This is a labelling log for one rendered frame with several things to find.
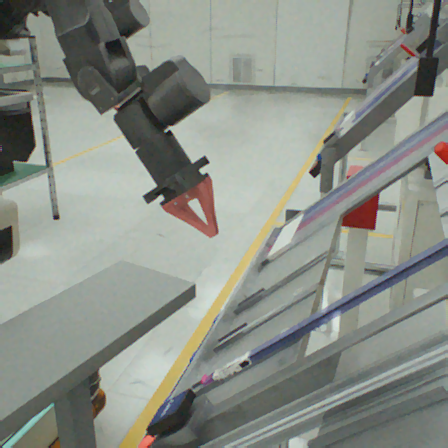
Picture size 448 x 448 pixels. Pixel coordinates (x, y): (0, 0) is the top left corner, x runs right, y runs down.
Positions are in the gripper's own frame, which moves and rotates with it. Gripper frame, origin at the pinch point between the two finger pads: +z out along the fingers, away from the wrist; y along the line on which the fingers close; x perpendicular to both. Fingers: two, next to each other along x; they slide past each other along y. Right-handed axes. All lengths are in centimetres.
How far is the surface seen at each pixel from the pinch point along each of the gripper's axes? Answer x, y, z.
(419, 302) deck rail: -23.7, -19.4, 10.7
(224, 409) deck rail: -1.0, -20.4, 13.9
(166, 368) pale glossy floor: 90, 77, 49
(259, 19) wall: 167, 857, -149
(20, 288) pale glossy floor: 164, 109, -2
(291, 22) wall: 123, 858, -113
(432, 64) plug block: -33.0, 6.5, -3.7
